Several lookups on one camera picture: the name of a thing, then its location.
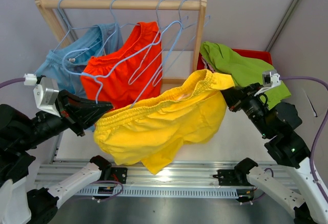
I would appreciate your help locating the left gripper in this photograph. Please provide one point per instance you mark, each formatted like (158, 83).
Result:
(80, 112)

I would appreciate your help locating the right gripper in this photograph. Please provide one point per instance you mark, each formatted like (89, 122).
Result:
(235, 97)

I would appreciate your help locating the lime green shorts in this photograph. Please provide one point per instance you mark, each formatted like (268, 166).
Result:
(244, 70)

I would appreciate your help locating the blue wire hanger orange shorts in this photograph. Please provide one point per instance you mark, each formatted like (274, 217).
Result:
(117, 27)

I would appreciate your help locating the pink patterned shorts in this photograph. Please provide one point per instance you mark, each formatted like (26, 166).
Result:
(206, 65)

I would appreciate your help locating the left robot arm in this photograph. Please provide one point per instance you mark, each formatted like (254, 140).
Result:
(19, 134)

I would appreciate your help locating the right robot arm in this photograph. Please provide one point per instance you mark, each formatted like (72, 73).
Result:
(286, 148)

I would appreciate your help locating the light blue shorts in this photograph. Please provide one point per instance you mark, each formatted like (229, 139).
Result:
(68, 64)

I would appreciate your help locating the red plastic tray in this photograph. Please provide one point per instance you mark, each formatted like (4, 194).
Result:
(262, 55)

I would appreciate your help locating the wooden clothes rack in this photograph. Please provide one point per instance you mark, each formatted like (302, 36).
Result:
(47, 7)

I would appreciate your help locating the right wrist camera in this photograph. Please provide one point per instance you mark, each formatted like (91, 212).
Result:
(271, 79)

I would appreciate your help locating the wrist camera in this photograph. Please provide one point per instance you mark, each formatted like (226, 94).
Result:
(45, 92)
(271, 79)

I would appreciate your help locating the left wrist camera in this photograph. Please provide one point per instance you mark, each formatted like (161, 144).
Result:
(45, 92)

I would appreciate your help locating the grey slotted cable duct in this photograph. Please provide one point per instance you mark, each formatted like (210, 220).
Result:
(129, 191)

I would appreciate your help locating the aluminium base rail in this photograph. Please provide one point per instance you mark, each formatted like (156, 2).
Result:
(180, 174)

